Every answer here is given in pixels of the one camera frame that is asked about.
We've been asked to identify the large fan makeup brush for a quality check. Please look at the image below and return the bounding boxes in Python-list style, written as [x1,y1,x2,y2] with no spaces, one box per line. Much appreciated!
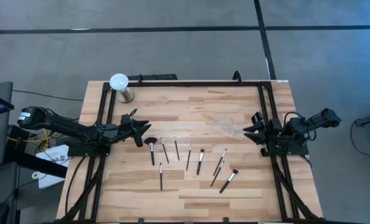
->
[143,136,158,167]

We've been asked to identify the white paper sheet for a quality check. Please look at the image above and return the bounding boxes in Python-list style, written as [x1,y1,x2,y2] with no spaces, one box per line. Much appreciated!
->
[35,144,71,190]

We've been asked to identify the black floor cable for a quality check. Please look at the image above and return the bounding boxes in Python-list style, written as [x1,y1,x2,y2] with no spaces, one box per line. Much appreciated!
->
[12,90,84,102]
[349,118,370,158]

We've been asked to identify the yellow cable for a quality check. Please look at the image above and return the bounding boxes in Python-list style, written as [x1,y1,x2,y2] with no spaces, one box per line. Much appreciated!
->
[7,130,54,151]

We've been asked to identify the black arched clamp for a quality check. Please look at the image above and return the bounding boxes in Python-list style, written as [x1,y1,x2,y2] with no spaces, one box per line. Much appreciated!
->
[231,70,244,85]

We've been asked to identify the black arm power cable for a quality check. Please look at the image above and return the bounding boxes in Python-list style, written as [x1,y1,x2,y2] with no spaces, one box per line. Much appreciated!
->
[65,155,88,218]

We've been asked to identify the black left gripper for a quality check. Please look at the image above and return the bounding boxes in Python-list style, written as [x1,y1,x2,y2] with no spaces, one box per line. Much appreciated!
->
[119,113,152,148]

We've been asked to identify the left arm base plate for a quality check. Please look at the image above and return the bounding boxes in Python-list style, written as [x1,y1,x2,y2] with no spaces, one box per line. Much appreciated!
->
[67,144,111,157]

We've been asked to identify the clear plastic bag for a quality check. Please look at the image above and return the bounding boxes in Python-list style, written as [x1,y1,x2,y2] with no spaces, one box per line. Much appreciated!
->
[210,114,245,140]

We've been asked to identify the slim silver-ferrule makeup brush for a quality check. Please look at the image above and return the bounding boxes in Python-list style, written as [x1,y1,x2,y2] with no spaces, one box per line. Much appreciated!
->
[210,160,225,188]
[212,148,228,177]

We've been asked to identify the round powder makeup brush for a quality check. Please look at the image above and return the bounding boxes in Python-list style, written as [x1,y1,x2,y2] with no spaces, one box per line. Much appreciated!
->
[219,168,239,194]

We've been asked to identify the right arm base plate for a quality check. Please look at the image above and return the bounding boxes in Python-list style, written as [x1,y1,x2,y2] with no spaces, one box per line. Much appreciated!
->
[261,142,310,157]

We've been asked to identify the black aluminium table frame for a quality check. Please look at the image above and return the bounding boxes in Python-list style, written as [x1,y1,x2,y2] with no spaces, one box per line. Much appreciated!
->
[60,79,325,224]

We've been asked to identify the foundation makeup brush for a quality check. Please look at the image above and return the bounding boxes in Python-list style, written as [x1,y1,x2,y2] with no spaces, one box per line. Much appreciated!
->
[196,148,206,176]

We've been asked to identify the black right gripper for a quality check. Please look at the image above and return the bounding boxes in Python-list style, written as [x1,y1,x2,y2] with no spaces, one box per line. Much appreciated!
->
[242,111,284,149]

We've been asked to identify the white lamp with metal stem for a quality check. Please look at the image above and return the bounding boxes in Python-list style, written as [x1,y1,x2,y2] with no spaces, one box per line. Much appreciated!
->
[109,73,136,104]

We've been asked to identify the black desk stand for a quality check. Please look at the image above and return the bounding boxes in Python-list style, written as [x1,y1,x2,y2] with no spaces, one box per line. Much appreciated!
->
[4,124,68,179]

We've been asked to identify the black bar device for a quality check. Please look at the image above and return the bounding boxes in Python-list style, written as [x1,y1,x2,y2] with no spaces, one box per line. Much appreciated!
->
[127,73,178,81]

